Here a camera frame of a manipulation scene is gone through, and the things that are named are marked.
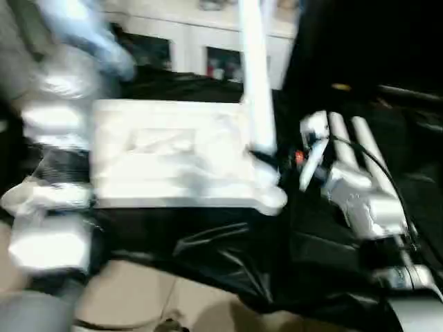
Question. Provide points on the white plastic table leg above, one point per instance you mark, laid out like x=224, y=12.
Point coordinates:
x=256, y=83
x=342, y=138
x=367, y=145

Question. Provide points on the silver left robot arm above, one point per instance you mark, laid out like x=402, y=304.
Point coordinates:
x=55, y=117

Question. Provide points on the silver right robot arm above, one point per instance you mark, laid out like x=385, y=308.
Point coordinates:
x=367, y=207

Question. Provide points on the black mat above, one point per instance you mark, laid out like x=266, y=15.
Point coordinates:
x=242, y=256

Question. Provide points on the red bottle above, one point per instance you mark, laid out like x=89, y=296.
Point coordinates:
x=220, y=69

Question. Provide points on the white cabinet with glass doors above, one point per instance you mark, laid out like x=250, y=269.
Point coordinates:
x=180, y=34

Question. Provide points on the dark metal rail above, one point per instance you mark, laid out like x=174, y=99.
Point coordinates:
x=412, y=92

